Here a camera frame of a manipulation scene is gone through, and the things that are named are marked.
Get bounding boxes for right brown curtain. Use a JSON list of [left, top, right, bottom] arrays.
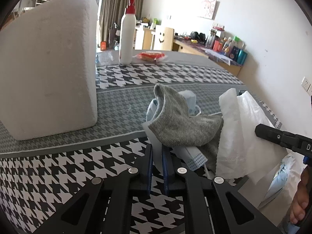
[[99, 0, 143, 42]]

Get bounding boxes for white pump bottle red cap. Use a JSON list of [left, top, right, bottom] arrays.
[[119, 0, 137, 65]]

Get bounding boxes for blue surgical mask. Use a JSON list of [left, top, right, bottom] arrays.
[[142, 85, 208, 171]]

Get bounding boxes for white plastic bag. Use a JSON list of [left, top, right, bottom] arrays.
[[216, 88, 287, 184]]

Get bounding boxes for orange bag by door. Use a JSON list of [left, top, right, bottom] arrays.
[[100, 41, 107, 51]]

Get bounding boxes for houndstooth patterned table mat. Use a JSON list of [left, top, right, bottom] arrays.
[[0, 50, 284, 234]]

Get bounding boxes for wooden desk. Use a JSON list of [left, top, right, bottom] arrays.
[[172, 36, 242, 76], [134, 27, 155, 50]]

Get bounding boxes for pink anime wall picture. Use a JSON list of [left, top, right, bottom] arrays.
[[200, 0, 217, 20]]

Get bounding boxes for grey sock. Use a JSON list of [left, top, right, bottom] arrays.
[[148, 83, 223, 172]]

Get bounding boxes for person's right hand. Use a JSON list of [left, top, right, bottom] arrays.
[[290, 167, 309, 224]]

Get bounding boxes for wooden chair smiley face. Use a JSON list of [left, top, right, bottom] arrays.
[[151, 25, 175, 51]]

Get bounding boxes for red snack packet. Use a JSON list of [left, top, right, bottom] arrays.
[[133, 51, 168, 63]]

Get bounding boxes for white styrofoam box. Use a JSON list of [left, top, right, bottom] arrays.
[[1, 0, 98, 141]]

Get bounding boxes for teal cylinder bottle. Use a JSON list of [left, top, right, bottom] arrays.
[[236, 50, 247, 66]]

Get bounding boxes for far wooden desk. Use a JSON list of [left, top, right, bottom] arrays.
[[134, 27, 155, 50]]

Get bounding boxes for near wooden desk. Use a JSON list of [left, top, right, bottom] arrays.
[[172, 36, 242, 76]]

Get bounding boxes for printed papers on desk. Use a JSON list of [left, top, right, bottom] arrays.
[[203, 49, 231, 66]]

